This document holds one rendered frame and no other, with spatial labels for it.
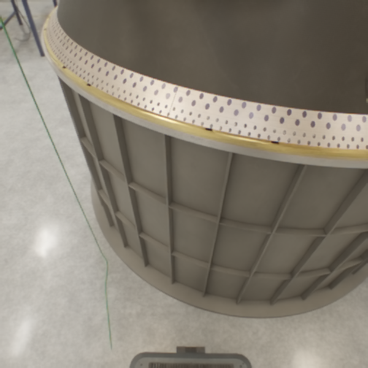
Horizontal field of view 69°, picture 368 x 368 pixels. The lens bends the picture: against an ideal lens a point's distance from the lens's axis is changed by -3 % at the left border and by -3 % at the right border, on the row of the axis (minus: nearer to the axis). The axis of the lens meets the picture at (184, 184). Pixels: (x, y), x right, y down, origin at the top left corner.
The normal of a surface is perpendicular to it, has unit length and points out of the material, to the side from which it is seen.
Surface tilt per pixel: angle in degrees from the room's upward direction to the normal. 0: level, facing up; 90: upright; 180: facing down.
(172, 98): 43
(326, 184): 90
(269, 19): 62
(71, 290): 0
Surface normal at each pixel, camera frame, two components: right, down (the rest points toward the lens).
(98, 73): -0.44, -0.10
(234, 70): -0.29, 0.32
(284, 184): -0.16, 0.74
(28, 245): 0.01, -0.66
